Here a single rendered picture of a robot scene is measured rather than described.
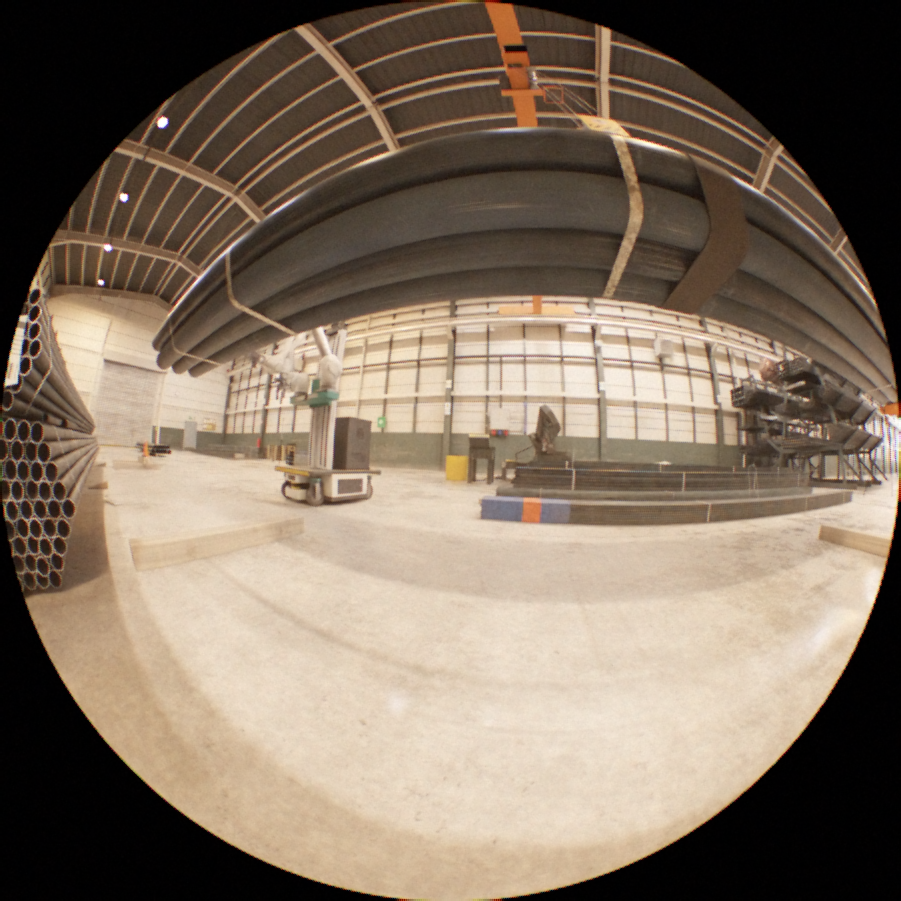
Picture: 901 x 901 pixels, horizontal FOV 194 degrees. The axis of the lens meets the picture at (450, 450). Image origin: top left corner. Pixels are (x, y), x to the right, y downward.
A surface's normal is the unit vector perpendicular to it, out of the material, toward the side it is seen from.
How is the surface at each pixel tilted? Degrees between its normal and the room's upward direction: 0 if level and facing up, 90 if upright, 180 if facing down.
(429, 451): 90
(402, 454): 90
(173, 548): 90
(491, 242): 138
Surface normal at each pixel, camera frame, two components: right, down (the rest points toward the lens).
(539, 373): -0.27, -0.04
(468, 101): -0.09, 0.98
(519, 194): -0.22, 0.72
